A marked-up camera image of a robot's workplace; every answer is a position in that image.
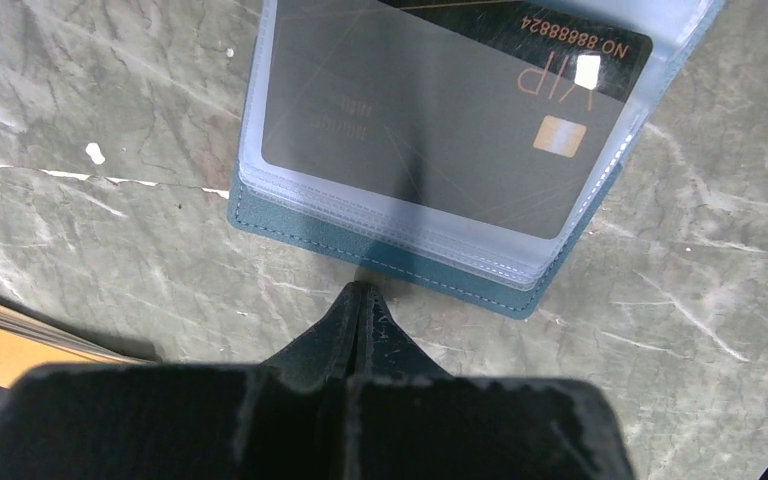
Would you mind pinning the single black credit card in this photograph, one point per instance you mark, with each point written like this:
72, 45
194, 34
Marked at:
494, 111

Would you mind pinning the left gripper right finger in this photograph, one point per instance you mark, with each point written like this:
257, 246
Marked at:
435, 426

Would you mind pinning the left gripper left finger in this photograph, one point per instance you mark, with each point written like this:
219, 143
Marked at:
279, 419

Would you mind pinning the blue leather card holder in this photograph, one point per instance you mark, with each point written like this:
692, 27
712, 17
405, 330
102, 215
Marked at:
494, 268

